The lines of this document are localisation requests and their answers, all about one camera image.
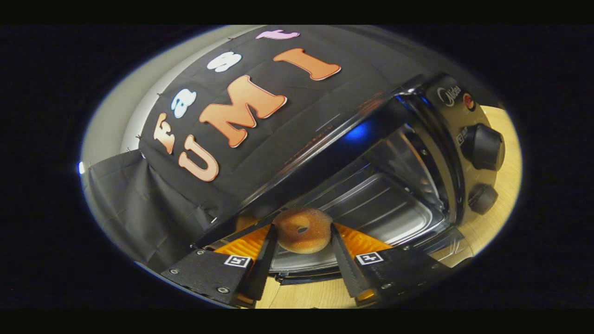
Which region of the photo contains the black toaster oven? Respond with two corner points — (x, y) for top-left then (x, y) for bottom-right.
(190, 72), (506, 286)

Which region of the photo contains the brown ring donut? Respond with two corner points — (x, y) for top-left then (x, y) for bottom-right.
(272, 207), (334, 254)

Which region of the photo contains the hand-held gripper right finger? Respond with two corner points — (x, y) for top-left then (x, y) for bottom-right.
(329, 223), (465, 305)

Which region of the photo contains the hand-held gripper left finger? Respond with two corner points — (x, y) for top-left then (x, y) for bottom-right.
(160, 224), (279, 307)

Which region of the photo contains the metal baking tray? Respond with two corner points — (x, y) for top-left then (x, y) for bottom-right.
(271, 172), (441, 274)

